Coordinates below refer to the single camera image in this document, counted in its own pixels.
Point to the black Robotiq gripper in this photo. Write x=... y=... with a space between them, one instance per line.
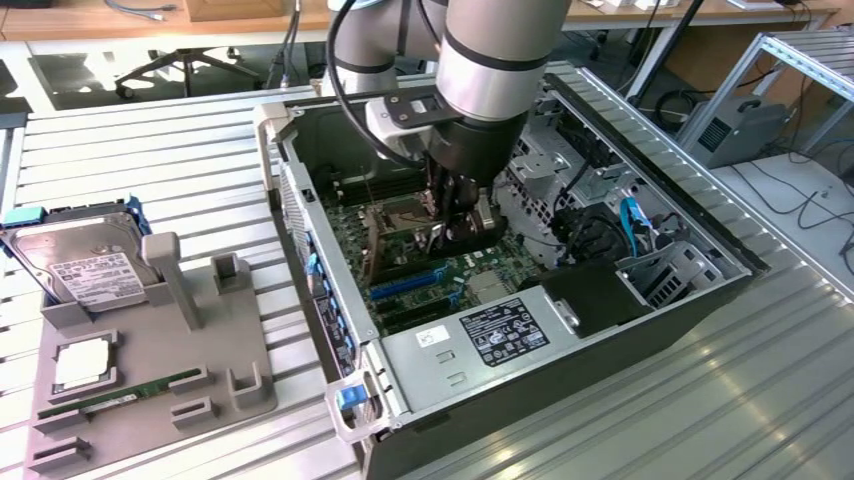
x=476 y=150

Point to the Nvidia graphics card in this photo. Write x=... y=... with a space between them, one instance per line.
x=467 y=247

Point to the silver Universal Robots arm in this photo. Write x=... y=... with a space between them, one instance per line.
x=500 y=50

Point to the CPU socket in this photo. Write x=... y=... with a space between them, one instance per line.
x=400 y=215

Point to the silver drive cage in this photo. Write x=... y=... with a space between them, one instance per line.
x=587 y=180

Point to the thin locking lever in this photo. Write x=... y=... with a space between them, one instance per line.
x=368 y=187

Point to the green motherboard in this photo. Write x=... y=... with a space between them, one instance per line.
x=467 y=270

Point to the blue expansion slot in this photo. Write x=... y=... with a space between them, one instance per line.
x=407 y=286

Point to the black expansion slot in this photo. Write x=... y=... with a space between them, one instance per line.
x=416 y=307

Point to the blue card retention clip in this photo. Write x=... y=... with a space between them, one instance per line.
x=311 y=265

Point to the black plastic shroud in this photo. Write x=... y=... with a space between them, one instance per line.
x=587 y=300

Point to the black slanted pole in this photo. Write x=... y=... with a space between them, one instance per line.
x=667 y=47

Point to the silver disk bay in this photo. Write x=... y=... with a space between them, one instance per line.
x=667 y=282

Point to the grey computer tower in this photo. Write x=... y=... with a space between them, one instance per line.
x=741 y=135

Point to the grey power supply unit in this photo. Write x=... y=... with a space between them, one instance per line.
x=427 y=370

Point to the brown cardboard box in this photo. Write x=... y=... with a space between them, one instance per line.
x=227 y=10

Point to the wooden desk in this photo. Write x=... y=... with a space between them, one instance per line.
x=67 y=25
x=734 y=12

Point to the blue case latch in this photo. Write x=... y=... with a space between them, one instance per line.
x=348 y=398

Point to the open black PC case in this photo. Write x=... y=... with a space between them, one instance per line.
x=534 y=415

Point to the hard disk with blue carrier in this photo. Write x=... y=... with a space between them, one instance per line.
x=80 y=260

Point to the grey parts rack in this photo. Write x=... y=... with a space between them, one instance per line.
x=133 y=360

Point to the green RAM stick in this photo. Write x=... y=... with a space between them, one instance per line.
x=133 y=392

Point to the silver CPU chip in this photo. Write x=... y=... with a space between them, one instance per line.
x=81 y=362

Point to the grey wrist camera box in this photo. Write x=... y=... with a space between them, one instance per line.
x=400 y=127

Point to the aluminium profile frame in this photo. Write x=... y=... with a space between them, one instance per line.
x=801 y=55

